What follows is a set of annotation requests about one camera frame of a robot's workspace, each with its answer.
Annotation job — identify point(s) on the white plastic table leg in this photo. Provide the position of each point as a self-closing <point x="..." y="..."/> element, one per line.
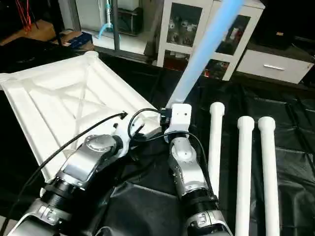
<point x="244" y="172"/>
<point x="268" y="172"/>
<point x="206" y="44"/>
<point x="215" y="142"/>

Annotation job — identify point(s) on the white plastic table top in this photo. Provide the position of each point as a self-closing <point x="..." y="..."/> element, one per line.
<point x="59" y="103"/>

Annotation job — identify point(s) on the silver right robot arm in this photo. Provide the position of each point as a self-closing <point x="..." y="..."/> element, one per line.
<point x="189" y="172"/>

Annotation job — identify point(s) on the white glass door cabinet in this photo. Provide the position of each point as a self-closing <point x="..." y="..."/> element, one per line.
<point x="187" y="29"/>

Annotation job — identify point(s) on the grey metal pole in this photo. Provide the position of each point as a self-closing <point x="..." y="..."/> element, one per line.
<point x="116" y="24"/>

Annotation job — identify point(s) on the light blue mop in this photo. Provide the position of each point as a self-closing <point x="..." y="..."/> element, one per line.
<point x="104" y="24"/>

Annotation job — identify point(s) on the black work mat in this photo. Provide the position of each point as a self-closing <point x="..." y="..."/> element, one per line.
<point x="275" y="98"/>

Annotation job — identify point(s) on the brown cardboard box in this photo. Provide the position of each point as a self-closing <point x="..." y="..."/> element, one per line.
<point x="76" y="39"/>

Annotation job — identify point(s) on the white drawer unit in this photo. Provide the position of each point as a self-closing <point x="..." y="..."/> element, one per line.
<point x="273" y="66"/>

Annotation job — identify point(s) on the white appliance cabinet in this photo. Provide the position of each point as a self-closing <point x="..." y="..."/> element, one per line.
<point x="93" y="12"/>

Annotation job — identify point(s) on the black tv cabinet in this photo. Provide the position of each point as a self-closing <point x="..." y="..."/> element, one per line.
<point x="285" y="24"/>

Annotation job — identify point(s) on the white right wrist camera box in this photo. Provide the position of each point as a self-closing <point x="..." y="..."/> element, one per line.
<point x="179" y="120"/>

